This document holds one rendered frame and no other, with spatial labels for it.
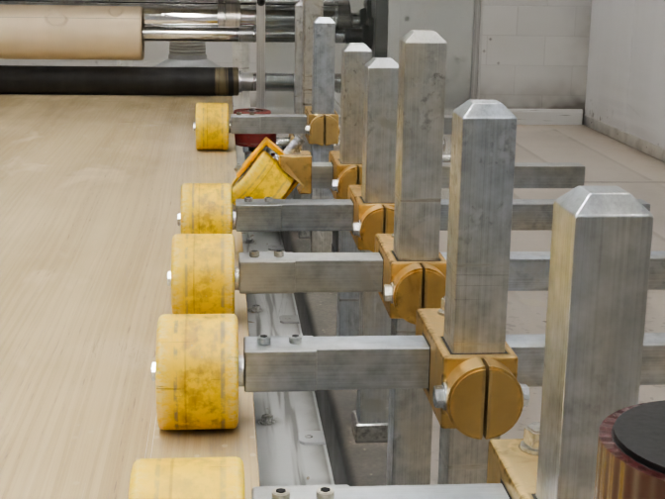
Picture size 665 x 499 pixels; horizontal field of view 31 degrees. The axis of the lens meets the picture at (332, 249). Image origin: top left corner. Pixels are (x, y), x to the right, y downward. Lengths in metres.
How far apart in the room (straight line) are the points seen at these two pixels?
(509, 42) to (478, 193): 8.63
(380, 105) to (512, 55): 8.16
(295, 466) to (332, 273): 0.46
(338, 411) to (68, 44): 1.58
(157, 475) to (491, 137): 0.31
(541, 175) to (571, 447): 1.08
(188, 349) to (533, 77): 8.71
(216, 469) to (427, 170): 0.49
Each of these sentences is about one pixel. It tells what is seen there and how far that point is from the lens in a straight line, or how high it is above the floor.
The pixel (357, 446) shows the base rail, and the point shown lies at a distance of 1.34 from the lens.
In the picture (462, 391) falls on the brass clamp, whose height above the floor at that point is 0.95.
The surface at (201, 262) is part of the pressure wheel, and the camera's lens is 1.05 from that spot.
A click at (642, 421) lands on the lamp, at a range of 0.31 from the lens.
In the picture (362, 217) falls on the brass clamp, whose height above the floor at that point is 0.96.
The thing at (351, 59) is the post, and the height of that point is 1.10.
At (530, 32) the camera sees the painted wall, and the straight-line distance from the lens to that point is 9.43.
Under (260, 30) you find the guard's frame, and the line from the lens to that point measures 2.78.
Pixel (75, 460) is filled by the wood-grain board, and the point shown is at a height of 0.90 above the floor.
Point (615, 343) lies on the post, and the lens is 0.55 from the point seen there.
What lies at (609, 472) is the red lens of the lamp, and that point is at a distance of 0.29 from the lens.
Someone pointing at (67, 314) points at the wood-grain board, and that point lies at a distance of 1.13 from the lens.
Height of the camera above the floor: 1.22
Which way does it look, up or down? 14 degrees down
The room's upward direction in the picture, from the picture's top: 1 degrees clockwise
